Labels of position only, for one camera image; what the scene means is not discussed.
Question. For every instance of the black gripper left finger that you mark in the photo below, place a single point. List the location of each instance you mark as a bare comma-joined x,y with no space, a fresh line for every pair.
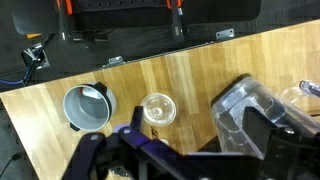
136,116

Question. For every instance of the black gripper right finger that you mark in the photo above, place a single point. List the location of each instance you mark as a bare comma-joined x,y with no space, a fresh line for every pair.
253,126

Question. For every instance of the clear water tank black lid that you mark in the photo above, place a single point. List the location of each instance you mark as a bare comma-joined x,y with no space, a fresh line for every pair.
233,100

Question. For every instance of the small white cup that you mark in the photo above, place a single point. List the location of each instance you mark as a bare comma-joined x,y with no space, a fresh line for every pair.
91,93

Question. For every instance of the metal floor outlet box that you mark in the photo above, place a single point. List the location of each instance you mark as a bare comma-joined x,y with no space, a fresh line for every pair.
35,55

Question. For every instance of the orange black clamp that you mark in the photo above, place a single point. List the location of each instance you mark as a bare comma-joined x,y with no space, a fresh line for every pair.
68,6
173,3

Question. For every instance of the orange floor mat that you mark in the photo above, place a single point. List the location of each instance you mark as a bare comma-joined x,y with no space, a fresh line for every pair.
33,35

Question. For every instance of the metal table bracket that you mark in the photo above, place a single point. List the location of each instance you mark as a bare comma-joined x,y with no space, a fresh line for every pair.
225,34
115,60

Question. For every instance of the black perforated camera cart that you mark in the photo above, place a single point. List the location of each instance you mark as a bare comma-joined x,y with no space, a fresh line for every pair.
206,13

